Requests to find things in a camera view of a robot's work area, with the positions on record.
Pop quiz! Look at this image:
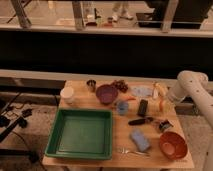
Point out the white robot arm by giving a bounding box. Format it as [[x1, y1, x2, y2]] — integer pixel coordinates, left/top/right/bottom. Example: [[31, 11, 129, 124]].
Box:
[[167, 70, 213, 171]]

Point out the purple bowl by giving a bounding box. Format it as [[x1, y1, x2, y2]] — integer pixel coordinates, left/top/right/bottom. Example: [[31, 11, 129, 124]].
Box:
[[96, 84, 118, 104]]

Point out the bunch of dark grapes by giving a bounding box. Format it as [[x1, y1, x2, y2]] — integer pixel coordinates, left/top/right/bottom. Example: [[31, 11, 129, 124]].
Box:
[[111, 80, 128, 93]]

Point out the small metal cup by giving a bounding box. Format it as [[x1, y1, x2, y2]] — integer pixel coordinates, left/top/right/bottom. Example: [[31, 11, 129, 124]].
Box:
[[86, 79, 96, 92]]

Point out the blue small cup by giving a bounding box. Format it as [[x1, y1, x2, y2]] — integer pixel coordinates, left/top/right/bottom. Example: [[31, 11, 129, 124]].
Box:
[[116, 100, 129, 115]]

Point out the small orange carrot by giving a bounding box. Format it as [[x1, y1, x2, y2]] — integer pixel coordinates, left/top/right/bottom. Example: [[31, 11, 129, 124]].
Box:
[[124, 96, 136, 101]]

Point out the white cup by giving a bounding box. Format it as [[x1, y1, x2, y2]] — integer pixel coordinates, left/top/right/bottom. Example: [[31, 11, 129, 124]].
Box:
[[60, 87, 74, 103]]

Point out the black rectangular block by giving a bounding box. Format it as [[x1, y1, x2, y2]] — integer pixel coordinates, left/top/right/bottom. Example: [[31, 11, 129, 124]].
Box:
[[137, 100, 148, 117]]

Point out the small white bottle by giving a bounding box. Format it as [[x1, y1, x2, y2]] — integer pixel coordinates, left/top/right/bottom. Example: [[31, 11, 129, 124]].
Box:
[[152, 82, 159, 100]]

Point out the yellow banana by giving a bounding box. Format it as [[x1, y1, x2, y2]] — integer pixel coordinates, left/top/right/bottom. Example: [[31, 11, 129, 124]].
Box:
[[156, 83, 166, 97]]

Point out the green plastic tray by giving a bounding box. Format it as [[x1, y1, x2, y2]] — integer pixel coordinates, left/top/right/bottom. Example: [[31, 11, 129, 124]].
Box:
[[45, 109, 113, 160]]

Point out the wooden table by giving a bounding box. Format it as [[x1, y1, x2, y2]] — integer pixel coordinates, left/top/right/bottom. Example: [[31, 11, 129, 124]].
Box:
[[43, 81, 194, 169]]

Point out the blue sponge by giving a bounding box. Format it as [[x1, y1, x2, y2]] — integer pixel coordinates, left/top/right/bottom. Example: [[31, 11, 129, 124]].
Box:
[[130, 129, 150, 152]]

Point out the silver fork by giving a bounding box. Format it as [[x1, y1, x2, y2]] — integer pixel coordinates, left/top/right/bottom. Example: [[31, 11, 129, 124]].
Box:
[[116, 147, 149, 156]]

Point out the orange-red bowl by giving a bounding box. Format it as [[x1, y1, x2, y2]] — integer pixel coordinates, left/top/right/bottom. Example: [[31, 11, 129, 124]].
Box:
[[159, 131, 188, 160]]

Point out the black-handled tool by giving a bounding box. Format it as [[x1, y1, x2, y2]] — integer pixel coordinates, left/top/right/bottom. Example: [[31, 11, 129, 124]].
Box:
[[128, 117, 154, 126]]

